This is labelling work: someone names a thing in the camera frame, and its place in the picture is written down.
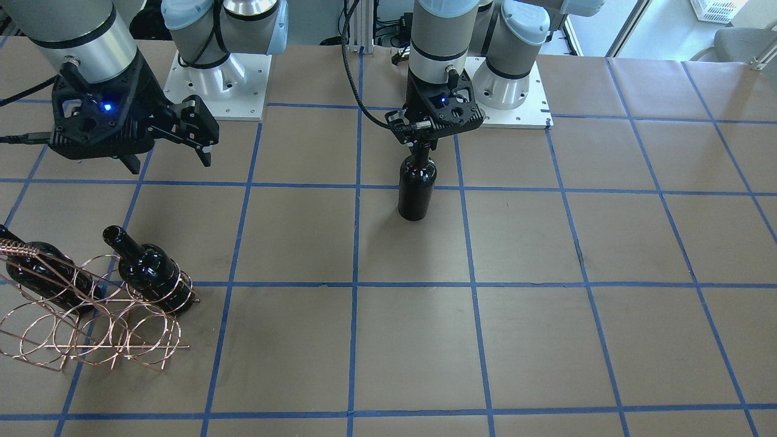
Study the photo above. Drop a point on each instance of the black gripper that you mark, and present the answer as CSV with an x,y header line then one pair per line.
x,y
424,144
147,91

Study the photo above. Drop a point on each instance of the dark green wine bottle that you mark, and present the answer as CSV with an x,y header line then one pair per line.
x,y
417,177

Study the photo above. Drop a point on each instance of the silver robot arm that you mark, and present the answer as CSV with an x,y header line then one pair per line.
x,y
97,39
509,34

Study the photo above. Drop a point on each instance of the dark wine bottle in rack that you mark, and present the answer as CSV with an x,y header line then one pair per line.
x,y
150,272

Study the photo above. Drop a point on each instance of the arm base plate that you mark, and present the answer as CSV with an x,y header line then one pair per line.
x,y
509,103
234,91

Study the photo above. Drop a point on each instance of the copper wire wine rack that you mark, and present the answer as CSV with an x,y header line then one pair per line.
x,y
111,323

